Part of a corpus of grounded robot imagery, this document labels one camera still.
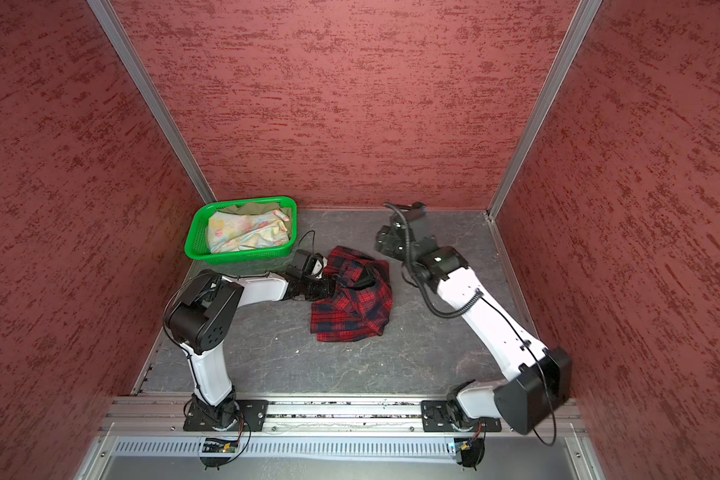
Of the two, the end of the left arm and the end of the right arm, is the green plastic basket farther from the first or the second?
the end of the right arm

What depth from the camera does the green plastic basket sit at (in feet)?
3.33

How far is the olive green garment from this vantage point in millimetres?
1121

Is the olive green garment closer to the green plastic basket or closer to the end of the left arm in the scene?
the green plastic basket

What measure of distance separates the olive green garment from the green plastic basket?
0.05 ft

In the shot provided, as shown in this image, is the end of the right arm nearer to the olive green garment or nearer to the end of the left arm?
the end of the left arm
